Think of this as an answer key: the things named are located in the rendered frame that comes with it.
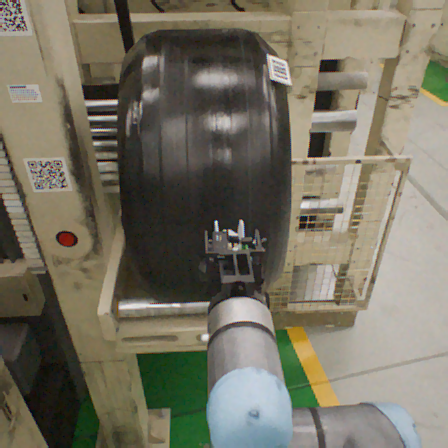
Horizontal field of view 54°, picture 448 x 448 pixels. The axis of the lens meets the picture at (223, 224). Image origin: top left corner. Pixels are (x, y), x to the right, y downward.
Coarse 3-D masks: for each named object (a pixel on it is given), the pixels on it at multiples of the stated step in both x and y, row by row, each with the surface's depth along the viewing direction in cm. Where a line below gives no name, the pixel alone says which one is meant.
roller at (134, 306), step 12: (120, 300) 99; (132, 300) 99; (144, 300) 99; (156, 300) 99; (120, 312) 98; (132, 312) 98; (144, 312) 98; (156, 312) 98; (168, 312) 99; (180, 312) 99; (192, 312) 99; (204, 312) 99
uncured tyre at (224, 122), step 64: (128, 64) 75; (192, 64) 71; (256, 64) 72; (128, 128) 69; (192, 128) 67; (256, 128) 68; (128, 192) 70; (192, 192) 68; (256, 192) 68; (128, 256) 77; (192, 256) 73; (256, 256) 74
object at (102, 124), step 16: (96, 96) 129; (112, 96) 130; (96, 112) 132; (112, 112) 133; (96, 128) 123; (112, 128) 123; (96, 144) 124; (112, 144) 124; (112, 160) 143; (112, 176) 132; (112, 192) 134
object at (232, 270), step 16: (208, 240) 59; (224, 240) 56; (240, 240) 59; (256, 240) 58; (208, 256) 54; (224, 256) 55; (240, 256) 54; (208, 272) 55; (224, 272) 54; (240, 272) 54; (256, 272) 56; (208, 288) 57; (224, 288) 49; (240, 288) 52; (256, 288) 57
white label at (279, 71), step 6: (270, 54) 74; (270, 60) 73; (276, 60) 74; (282, 60) 75; (270, 66) 72; (276, 66) 73; (282, 66) 74; (270, 72) 72; (276, 72) 72; (282, 72) 73; (288, 72) 74; (276, 78) 71; (282, 78) 72; (288, 78) 73; (288, 84) 72
